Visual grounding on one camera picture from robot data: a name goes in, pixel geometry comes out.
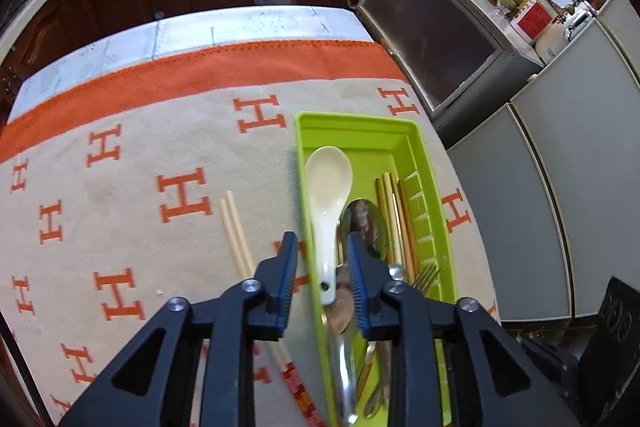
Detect white ceramic spoon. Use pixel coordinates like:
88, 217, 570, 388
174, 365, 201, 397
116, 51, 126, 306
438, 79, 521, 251
304, 146, 354, 306

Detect grey refrigerator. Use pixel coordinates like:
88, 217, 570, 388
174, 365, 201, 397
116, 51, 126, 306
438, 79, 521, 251
445, 0, 640, 323

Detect white container red label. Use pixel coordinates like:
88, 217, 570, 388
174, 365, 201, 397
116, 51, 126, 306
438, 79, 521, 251
510, 0, 558, 45

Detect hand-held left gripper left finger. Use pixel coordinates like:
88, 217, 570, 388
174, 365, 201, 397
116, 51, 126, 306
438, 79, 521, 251
60, 231, 301, 427

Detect orange patterned blanket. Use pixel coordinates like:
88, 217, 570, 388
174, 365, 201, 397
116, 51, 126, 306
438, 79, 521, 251
0, 39, 501, 427

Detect green plastic tray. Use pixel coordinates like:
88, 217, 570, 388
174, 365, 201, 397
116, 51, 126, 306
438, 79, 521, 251
294, 111, 458, 427

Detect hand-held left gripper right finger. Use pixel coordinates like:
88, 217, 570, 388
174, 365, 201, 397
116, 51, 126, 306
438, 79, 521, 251
346, 231, 596, 427

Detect grey glass door cabinet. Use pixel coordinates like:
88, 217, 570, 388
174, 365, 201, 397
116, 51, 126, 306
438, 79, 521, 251
347, 0, 546, 135

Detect brown wooden chopstick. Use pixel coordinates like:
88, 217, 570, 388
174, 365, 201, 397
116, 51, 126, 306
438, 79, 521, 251
396, 177, 420, 278
375, 177, 396, 268

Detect large metal spoon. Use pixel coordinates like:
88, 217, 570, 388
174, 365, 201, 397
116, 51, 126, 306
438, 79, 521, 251
340, 199, 391, 268

